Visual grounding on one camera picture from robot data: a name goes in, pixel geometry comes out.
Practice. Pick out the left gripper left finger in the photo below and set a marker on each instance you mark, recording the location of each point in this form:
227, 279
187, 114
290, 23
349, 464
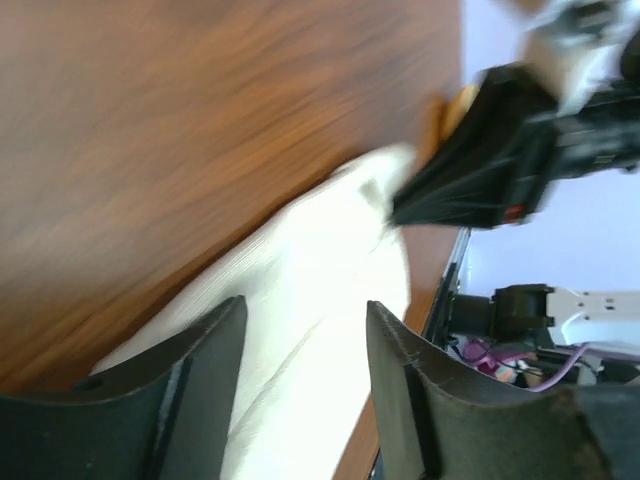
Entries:
163, 414

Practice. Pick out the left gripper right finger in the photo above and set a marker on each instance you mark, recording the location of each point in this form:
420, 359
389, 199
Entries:
438, 418

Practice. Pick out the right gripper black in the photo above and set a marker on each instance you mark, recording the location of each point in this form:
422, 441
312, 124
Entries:
490, 170

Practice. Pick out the beige cloth napkin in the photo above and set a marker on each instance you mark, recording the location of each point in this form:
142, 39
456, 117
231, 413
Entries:
307, 276

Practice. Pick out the golden round plate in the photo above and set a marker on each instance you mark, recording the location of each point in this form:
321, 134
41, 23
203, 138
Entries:
442, 116

